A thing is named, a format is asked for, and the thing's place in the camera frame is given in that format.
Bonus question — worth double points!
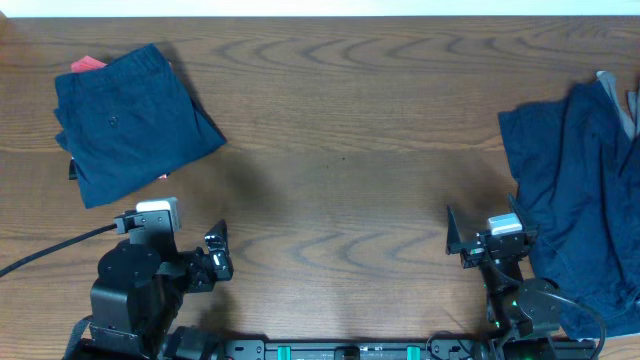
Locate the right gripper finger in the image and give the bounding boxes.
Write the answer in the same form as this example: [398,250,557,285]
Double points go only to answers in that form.
[507,193,529,231]
[446,206,480,255]

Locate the dark blue denim shorts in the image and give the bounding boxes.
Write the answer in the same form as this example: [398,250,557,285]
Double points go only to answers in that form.
[54,44,226,208]

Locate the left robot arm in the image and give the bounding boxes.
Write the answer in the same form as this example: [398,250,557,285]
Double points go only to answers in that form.
[64,210,234,360]

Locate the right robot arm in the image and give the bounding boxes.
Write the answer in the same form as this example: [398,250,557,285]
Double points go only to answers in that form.
[446,196,560,359]

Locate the dark blue garment pile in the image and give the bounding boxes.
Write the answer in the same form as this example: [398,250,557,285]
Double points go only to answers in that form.
[499,80,639,337]

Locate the folded black patterned garment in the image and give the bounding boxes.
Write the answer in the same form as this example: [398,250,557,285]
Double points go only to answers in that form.
[68,158,78,180]

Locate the folded red t-shirt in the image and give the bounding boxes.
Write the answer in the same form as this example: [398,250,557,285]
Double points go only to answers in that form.
[69,54,174,180]

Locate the right black cable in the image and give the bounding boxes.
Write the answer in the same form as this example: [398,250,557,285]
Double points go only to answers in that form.
[479,249,607,360]

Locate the black cable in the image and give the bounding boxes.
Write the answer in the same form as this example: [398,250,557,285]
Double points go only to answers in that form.
[0,222,121,279]
[479,249,607,360]

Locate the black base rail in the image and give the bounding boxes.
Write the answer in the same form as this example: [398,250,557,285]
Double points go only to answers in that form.
[164,327,599,360]

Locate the left black cable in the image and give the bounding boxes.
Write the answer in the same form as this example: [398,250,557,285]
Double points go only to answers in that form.
[0,222,121,279]

